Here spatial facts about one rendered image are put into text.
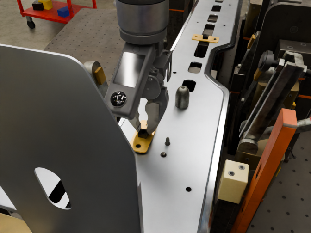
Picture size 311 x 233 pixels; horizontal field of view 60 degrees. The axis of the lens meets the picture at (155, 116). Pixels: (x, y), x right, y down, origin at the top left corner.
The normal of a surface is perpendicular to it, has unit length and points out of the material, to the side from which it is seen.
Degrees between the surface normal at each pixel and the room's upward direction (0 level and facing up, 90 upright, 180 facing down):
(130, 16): 90
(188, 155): 0
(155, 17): 90
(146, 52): 32
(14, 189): 90
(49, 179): 0
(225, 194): 90
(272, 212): 0
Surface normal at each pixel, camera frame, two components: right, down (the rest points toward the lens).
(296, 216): 0.00, -0.74
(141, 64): -0.19, -0.30
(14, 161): -0.29, 0.65
